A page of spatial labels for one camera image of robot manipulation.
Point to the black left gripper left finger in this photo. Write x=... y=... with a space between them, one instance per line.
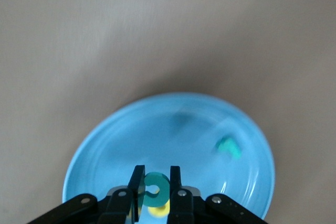
x=137 y=179

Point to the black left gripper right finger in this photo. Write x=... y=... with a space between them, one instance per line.
x=175 y=182

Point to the teal letter c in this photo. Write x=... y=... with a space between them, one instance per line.
x=164 y=187

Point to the yellow letter d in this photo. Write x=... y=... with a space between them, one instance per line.
x=160 y=211

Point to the teal letter l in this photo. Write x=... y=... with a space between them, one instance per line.
x=229 y=146

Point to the blue plate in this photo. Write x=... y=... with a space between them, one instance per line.
x=157 y=134

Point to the brown table cover sheet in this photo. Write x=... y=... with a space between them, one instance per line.
x=105 y=37

